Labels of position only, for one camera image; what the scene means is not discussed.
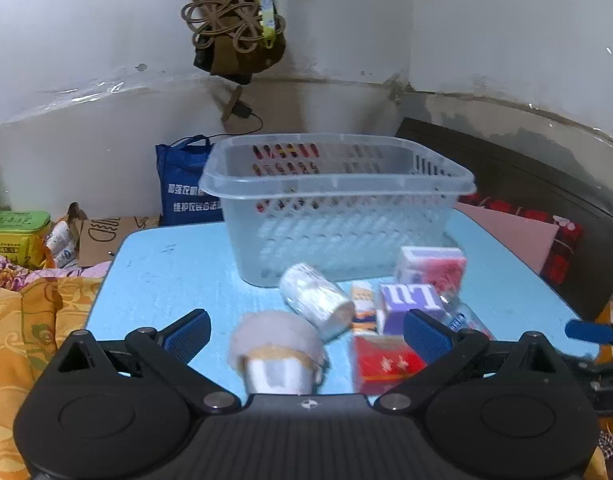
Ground small orange white box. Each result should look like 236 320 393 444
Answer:
350 282 380 336

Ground beige coiled cord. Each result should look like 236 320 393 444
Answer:
181 0 287 56

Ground red cigarette box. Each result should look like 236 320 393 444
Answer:
353 334 427 396

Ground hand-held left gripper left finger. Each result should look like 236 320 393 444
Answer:
36 308 242 413

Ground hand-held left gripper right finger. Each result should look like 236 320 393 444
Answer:
374 308 578 413

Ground pink red tissue pack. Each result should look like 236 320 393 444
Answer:
397 246 467 296

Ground yellow green lanyard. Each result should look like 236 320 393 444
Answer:
254 0 278 49

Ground purple box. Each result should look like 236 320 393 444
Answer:
379 282 447 337

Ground orange patterned blanket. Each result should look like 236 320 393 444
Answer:
0 275 107 480

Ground brown hanging bag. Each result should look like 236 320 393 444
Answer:
194 15 287 86

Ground dark wooden headboard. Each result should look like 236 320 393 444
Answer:
395 117 613 321

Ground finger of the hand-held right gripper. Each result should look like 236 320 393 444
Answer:
565 319 613 350

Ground blue tote bag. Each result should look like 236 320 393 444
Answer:
155 135 224 227

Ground clear plastic bottle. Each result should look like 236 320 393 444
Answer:
439 295 495 341

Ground pink floral bedsheet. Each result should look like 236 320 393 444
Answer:
0 252 112 291

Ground white paper roll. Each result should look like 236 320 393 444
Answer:
279 262 356 343

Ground brown printed paper bag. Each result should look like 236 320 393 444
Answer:
66 202 161 267

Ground clear plastic slotted basket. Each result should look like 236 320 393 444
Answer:
199 133 477 288

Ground green lidded box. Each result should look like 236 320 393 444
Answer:
0 210 52 267

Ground white drink packets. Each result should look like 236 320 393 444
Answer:
45 221 80 268

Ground red plaid cloth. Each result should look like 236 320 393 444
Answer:
467 194 585 286

